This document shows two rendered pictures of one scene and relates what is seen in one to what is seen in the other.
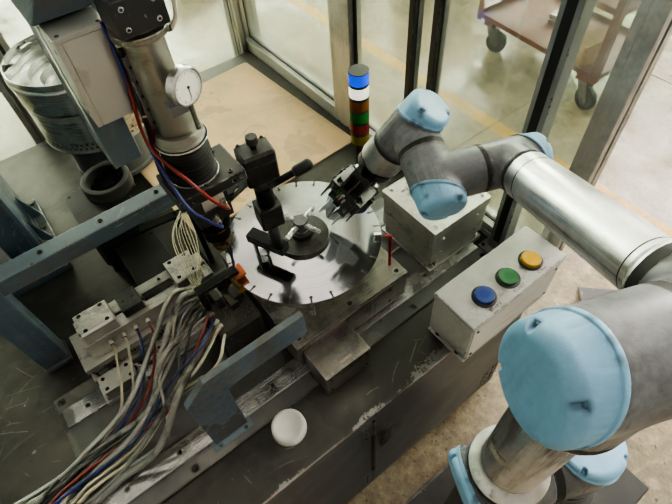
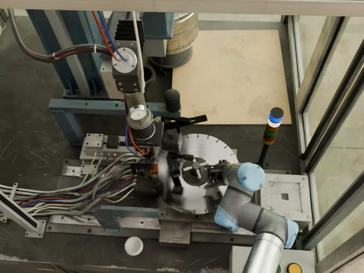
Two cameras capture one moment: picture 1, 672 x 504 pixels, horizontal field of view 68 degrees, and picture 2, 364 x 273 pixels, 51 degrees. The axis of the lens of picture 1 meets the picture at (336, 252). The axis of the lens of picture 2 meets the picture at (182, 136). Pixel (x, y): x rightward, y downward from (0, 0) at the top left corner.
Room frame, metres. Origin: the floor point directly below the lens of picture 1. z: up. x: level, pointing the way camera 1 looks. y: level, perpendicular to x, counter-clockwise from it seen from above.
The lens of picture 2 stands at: (0.19, -0.29, 2.24)
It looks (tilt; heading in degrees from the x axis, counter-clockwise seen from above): 60 degrees down; 41
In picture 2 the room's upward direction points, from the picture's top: 4 degrees counter-clockwise
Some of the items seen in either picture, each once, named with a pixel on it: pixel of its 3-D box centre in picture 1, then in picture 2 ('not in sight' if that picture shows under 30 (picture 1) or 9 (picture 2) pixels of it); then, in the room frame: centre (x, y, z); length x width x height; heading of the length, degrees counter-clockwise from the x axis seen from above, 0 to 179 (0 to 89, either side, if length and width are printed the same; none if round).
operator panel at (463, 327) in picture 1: (494, 293); (269, 268); (0.56, -0.34, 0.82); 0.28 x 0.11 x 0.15; 123
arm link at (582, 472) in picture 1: (574, 451); not in sight; (0.20, -0.35, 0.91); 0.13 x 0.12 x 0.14; 101
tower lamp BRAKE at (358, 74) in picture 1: (358, 76); (276, 115); (0.93, -0.08, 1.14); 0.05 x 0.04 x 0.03; 33
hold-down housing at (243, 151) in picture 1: (262, 183); (173, 148); (0.60, 0.11, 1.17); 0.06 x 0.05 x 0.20; 114
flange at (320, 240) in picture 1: (302, 233); (195, 170); (0.67, 0.07, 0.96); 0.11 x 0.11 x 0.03
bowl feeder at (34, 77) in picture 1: (94, 110); (167, 27); (1.21, 0.64, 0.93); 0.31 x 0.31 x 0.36
